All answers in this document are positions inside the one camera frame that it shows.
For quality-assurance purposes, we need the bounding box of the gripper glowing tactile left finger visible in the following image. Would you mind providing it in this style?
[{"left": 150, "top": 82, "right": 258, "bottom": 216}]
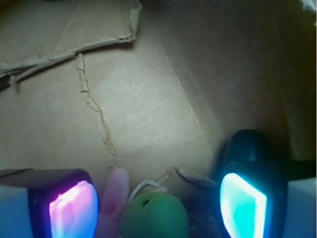
[{"left": 0, "top": 169, "right": 99, "bottom": 238}]

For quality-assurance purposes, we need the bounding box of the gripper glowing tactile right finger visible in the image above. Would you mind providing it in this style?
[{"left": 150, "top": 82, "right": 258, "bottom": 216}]
[{"left": 219, "top": 161, "right": 317, "bottom": 238}]

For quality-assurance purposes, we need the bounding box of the green plush bird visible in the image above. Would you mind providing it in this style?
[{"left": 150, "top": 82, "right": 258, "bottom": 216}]
[{"left": 119, "top": 192, "right": 190, "bottom": 238}]

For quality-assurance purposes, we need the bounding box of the dark teal oval case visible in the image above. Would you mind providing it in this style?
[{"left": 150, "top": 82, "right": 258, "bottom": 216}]
[{"left": 223, "top": 129, "right": 317, "bottom": 170}]

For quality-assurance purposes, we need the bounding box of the pink plush bunny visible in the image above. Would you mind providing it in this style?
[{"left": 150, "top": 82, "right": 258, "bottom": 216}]
[{"left": 95, "top": 167, "right": 129, "bottom": 238}]

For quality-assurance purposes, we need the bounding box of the brown paper bag bin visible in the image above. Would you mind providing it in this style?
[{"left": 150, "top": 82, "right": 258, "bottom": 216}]
[{"left": 0, "top": 0, "right": 317, "bottom": 238}]

